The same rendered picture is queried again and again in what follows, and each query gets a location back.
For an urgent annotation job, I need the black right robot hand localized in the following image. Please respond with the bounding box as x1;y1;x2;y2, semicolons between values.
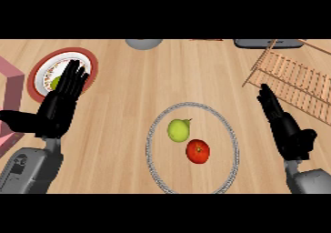
255;83;318;162

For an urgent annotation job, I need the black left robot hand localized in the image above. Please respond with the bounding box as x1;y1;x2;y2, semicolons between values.
0;59;90;140

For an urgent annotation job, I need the wooden tiered shelf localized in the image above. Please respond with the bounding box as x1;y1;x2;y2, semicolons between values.
242;39;331;129

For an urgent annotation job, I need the red tomato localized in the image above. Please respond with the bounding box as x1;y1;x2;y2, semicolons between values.
185;138;211;165

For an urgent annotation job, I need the round grey-rimmed placemat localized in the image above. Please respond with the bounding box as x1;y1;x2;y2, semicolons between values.
144;101;240;195

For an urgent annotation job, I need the green fruit on plate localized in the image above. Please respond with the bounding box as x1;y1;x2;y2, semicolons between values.
48;76;63;91

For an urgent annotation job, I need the red-rimmed white plate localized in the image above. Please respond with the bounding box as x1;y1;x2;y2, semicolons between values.
25;46;98;104

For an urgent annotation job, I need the pink angular object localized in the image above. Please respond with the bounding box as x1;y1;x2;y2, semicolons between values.
0;51;25;165

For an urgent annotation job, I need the green pear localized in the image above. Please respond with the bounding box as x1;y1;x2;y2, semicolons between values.
166;117;193;144

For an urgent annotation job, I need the grey round bowl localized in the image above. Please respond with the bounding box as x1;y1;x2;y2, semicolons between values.
124;39;163;51

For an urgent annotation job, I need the dark grey appliance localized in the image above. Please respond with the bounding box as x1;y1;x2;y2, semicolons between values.
233;39;305;49

